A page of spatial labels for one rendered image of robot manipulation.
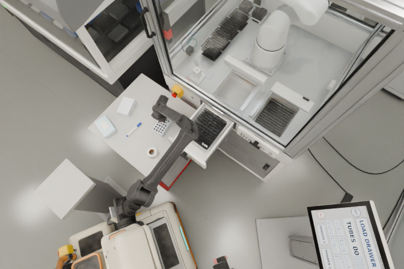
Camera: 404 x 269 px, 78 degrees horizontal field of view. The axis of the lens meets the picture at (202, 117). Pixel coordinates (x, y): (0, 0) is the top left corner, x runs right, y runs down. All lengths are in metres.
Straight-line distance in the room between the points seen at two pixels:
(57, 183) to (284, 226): 1.81
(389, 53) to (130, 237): 1.01
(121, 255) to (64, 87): 2.47
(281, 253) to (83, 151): 2.07
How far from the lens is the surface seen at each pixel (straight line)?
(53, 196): 1.95
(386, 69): 0.82
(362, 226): 1.42
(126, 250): 1.08
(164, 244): 1.39
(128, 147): 1.81
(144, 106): 1.90
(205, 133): 1.63
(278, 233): 2.43
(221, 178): 2.44
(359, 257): 1.45
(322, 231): 1.50
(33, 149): 3.10
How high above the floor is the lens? 2.41
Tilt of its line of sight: 66 degrees down
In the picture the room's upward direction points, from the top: 6 degrees counter-clockwise
